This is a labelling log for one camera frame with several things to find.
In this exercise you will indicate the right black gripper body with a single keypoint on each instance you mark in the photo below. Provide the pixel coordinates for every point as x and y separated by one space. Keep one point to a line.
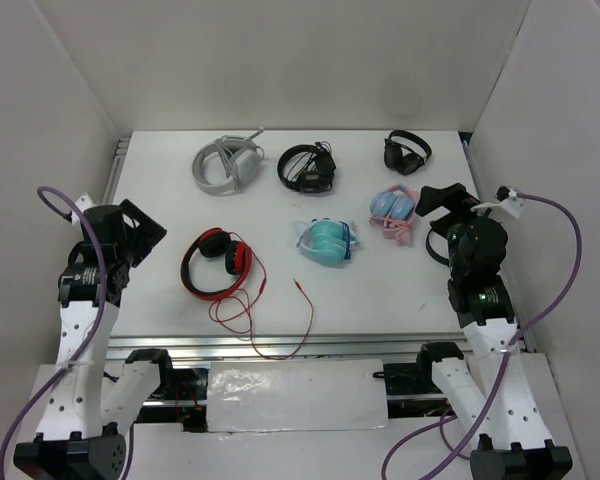
455 257

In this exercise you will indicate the red black headphones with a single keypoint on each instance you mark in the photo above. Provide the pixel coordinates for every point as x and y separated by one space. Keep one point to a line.
219 248

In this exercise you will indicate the black folded headphones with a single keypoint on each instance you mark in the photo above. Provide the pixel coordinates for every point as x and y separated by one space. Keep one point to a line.
405 152

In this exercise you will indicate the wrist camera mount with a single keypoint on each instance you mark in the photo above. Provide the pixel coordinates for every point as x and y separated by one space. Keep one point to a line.
77 208
508 200

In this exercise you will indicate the aluminium rail frame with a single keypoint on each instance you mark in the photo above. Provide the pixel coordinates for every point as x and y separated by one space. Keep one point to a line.
389 299

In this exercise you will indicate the black thin-band headphones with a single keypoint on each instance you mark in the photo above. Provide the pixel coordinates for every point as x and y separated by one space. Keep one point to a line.
436 246

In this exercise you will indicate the white foil-edged panel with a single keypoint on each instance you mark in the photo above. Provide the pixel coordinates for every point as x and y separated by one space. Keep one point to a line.
310 395

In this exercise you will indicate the black wired headphones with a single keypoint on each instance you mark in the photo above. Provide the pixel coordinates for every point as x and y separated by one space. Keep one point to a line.
317 174

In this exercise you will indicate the white grey headphones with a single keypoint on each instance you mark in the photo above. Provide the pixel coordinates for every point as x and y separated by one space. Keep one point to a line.
240 157

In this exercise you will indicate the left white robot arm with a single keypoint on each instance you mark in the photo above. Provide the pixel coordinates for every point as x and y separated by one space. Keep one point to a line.
84 433

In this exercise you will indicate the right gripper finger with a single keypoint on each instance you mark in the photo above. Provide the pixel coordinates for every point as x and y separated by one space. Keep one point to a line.
433 198
458 213

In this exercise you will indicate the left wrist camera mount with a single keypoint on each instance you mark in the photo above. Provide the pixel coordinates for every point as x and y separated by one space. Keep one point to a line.
77 208

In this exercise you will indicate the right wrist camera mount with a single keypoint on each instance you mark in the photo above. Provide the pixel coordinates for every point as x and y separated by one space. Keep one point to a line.
508 200

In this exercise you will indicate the teal white headphones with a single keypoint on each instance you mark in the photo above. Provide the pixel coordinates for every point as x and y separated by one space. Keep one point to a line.
327 242

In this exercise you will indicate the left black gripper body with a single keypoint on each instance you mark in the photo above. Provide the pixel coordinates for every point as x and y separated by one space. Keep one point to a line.
124 252

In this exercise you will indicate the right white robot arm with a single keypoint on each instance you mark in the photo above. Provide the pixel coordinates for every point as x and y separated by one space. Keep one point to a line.
503 426

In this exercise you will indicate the pink blue cat-ear headphones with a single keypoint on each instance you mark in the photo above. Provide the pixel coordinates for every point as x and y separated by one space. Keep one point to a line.
393 212

